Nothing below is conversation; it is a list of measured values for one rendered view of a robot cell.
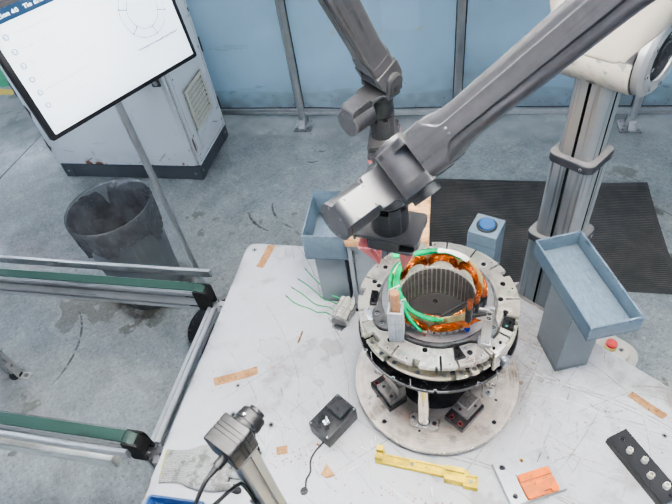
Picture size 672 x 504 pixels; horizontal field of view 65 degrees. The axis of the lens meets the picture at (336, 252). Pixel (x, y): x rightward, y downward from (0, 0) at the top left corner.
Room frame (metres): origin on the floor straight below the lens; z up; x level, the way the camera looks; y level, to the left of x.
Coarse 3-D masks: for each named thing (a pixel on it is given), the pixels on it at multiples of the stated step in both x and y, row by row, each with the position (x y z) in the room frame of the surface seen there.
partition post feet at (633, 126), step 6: (300, 120) 3.07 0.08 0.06; (312, 120) 3.12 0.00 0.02; (618, 120) 2.53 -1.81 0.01; (624, 120) 2.52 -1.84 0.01; (630, 120) 2.45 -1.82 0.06; (636, 120) 2.49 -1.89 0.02; (300, 126) 3.05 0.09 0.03; (306, 126) 3.07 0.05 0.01; (312, 126) 3.07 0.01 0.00; (618, 126) 2.48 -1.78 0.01; (624, 126) 2.47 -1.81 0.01; (630, 126) 2.42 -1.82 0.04; (636, 126) 2.45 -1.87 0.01; (624, 132) 2.42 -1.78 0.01; (630, 132) 2.41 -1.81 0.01; (636, 132) 2.40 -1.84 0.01
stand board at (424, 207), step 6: (420, 204) 0.96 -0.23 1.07; (426, 204) 0.96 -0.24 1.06; (408, 210) 0.95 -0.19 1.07; (414, 210) 0.94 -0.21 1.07; (420, 210) 0.94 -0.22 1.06; (426, 210) 0.94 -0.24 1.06; (426, 228) 0.88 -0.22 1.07; (426, 234) 0.86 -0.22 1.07; (348, 240) 0.88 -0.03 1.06; (354, 240) 0.88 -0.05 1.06; (426, 240) 0.84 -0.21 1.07; (348, 246) 0.88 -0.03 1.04; (354, 246) 0.88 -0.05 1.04
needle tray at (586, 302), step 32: (544, 256) 0.73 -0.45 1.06; (576, 256) 0.74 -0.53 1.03; (576, 288) 0.66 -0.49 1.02; (608, 288) 0.64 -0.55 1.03; (544, 320) 0.69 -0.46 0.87; (576, 320) 0.58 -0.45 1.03; (608, 320) 0.57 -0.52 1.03; (640, 320) 0.54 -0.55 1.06; (544, 352) 0.66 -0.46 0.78; (576, 352) 0.61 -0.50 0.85
